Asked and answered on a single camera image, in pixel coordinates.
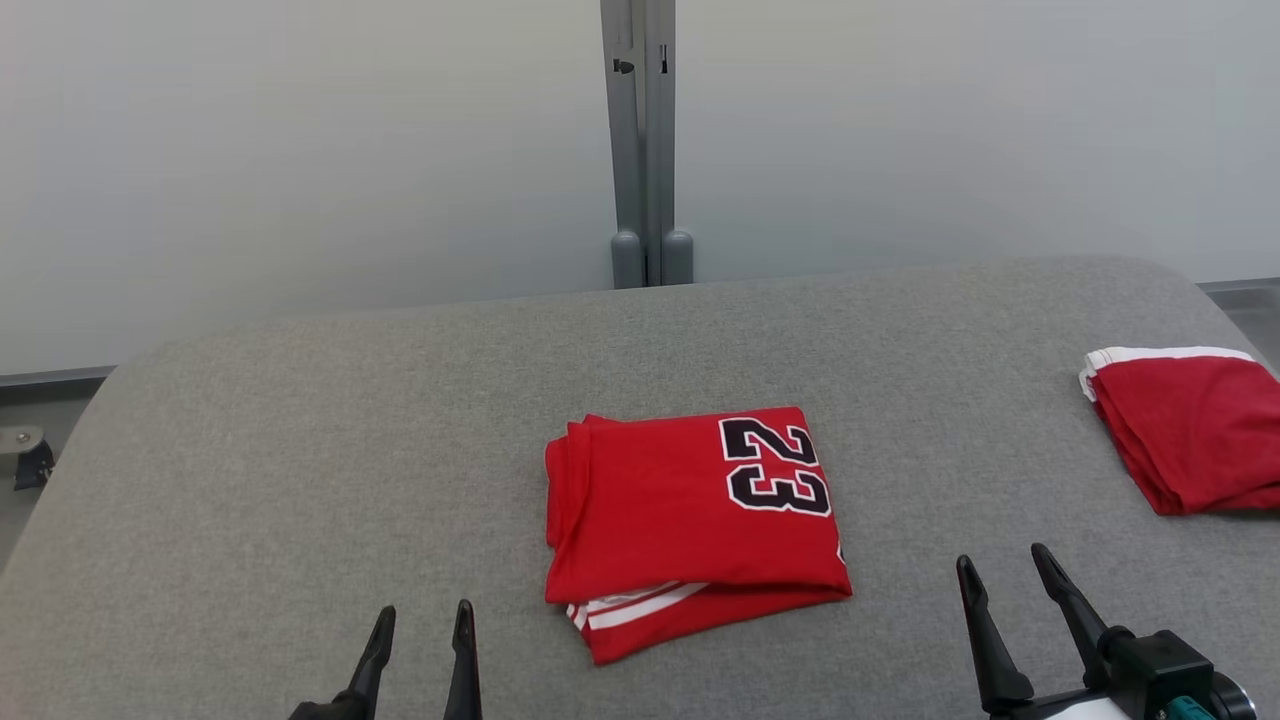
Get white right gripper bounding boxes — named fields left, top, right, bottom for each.
left=956, top=542, right=1137, bottom=720

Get red shorts with white stripe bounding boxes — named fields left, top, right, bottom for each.
left=1078, top=346, right=1280, bottom=517

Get grey partition leg with caster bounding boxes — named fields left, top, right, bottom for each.
left=0, top=425, right=57, bottom=492

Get red jersey number 23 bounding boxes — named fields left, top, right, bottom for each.
left=543, top=405, right=854, bottom=667

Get grey double partition post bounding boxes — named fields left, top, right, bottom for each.
left=600, top=0, right=695, bottom=290

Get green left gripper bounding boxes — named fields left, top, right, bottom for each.
left=287, top=599, right=484, bottom=720

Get grey partition bottom rail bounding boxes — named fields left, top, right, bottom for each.
left=0, top=366, right=119, bottom=407
left=1197, top=278, right=1280, bottom=302

